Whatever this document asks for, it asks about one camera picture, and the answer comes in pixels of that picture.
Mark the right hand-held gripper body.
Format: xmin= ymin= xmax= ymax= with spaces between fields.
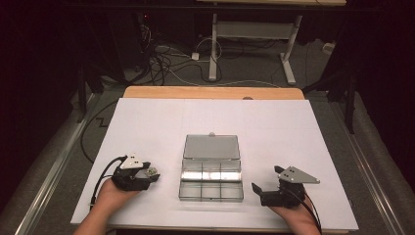
xmin=260 ymin=165 xmax=321 ymax=209

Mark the aluminium floor rail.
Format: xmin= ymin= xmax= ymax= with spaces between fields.
xmin=13 ymin=93 xmax=101 ymax=235
xmin=327 ymin=97 xmax=407 ymax=235

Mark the dark metal stand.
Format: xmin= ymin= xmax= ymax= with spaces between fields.
xmin=301 ymin=70 xmax=358 ymax=135
xmin=75 ymin=58 xmax=107 ymax=124

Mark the long black floor cable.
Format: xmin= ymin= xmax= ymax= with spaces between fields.
xmin=79 ymin=100 xmax=119 ymax=165

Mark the bundle of black floor cables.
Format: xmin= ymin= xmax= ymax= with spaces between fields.
xmin=135 ymin=13 xmax=213 ymax=86

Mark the white table cover sheet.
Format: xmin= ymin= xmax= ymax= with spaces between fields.
xmin=70 ymin=97 xmax=359 ymax=231

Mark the white floor cable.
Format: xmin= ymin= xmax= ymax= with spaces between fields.
xmin=160 ymin=45 xmax=282 ymax=89

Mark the person's left hand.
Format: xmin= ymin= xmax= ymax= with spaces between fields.
xmin=97 ymin=178 xmax=141 ymax=211

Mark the wooden table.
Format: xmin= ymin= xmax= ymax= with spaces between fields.
xmin=122 ymin=85 xmax=305 ymax=101

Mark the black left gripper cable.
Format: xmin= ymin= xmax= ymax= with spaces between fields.
xmin=90 ymin=156 xmax=127 ymax=208

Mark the clear smoky plastic compartment box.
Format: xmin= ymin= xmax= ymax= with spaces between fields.
xmin=178 ymin=133 xmax=245 ymax=203

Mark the white metal desk frame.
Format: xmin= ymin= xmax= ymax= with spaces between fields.
xmin=195 ymin=0 xmax=347 ymax=86

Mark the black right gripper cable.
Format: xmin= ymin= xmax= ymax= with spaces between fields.
xmin=292 ymin=189 xmax=323 ymax=235

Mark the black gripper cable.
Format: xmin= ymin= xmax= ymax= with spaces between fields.
xmin=292 ymin=189 xmax=323 ymax=235
xmin=90 ymin=156 xmax=127 ymax=208

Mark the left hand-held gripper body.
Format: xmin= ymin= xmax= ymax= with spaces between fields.
xmin=112 ymin=153 xmax=152 ymax=192

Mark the person's right hand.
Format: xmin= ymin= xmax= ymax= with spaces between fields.
xmin=269 ymin=198 xmax=316 ymax=223

